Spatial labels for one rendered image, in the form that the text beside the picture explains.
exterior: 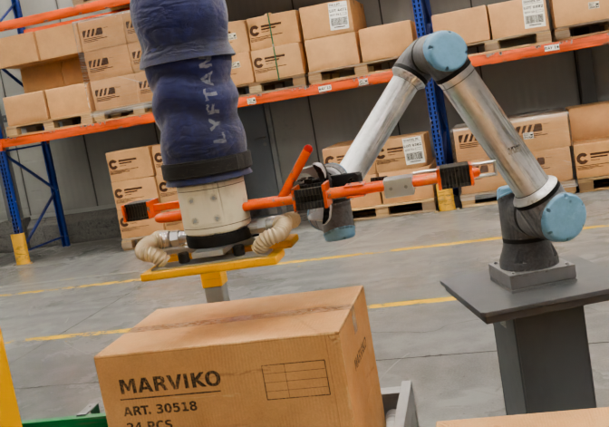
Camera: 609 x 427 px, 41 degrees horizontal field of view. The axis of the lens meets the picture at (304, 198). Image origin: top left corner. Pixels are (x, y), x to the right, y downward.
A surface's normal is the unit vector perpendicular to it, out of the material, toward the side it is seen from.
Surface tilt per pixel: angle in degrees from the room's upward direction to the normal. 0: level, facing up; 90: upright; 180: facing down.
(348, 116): 90
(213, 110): 109
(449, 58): 83
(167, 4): 79
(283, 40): 94
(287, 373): 90
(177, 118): 74
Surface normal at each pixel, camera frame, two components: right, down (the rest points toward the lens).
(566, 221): 0.30, 0.14
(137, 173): -0.24, 0.20
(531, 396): 0.09, 0.11
